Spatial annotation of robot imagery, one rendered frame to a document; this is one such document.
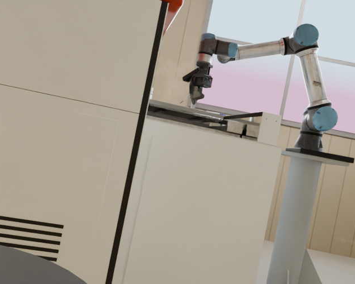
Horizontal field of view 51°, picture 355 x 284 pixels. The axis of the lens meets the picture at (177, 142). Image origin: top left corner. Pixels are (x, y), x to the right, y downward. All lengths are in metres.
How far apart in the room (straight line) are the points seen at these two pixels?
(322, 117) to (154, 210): 0.94
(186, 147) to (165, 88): 2.18
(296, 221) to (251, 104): 1.85
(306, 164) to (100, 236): 1.15
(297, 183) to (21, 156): 1.35
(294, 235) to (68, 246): 1.19
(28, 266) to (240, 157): 1.26
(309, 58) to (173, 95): 1.92
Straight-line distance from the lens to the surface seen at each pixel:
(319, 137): 2.08
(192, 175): 1.53
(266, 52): 2.09
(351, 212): 4.01
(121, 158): 1.29
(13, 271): 0.41
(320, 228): 3.93
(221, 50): 1.93
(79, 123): 1.28
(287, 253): 2.08
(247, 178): 1.61
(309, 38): 1.97
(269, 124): 1.70
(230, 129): 1.82
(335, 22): 4.06
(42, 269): 0.42
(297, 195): 2.03
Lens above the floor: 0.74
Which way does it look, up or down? level
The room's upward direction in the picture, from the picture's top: 11 degrees clockwise
